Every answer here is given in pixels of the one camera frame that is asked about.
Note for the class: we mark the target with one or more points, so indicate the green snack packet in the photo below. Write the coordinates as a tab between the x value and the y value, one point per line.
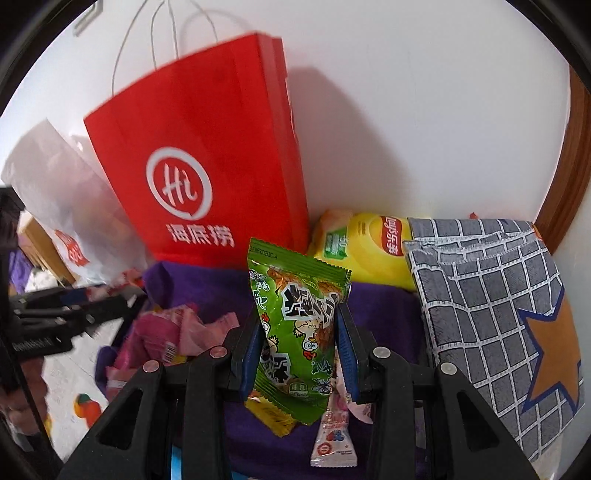
295	314

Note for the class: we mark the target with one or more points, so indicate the grey checked folded cloth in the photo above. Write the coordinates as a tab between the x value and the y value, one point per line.
485	300

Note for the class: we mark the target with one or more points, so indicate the pink white candy packet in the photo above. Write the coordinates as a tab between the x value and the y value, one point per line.
332	438

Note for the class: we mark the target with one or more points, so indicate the yellow chips bag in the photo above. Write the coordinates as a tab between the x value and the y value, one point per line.
364	258

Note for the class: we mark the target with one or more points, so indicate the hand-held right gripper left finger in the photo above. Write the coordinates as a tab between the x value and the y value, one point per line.
251	355

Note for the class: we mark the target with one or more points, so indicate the purple cloth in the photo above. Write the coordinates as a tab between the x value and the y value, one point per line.
203	286

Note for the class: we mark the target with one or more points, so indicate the magenta snack packet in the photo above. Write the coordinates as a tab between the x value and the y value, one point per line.
157	332

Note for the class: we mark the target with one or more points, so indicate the person's left hand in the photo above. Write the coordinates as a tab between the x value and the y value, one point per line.
23	397

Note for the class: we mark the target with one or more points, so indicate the wooden furniture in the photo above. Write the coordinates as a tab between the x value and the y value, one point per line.
39	244

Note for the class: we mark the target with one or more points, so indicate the red paper bag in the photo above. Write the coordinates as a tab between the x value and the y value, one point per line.
207	138

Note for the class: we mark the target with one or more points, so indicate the brown wooden frame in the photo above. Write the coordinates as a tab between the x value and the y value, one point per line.
570	161

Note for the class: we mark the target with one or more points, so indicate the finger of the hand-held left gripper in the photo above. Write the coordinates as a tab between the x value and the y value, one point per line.
99	314
41	297

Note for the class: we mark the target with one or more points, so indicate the white plastic bag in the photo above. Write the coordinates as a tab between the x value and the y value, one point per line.
55	184

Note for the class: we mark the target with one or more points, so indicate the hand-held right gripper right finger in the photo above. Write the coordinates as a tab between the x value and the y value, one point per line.
348	360

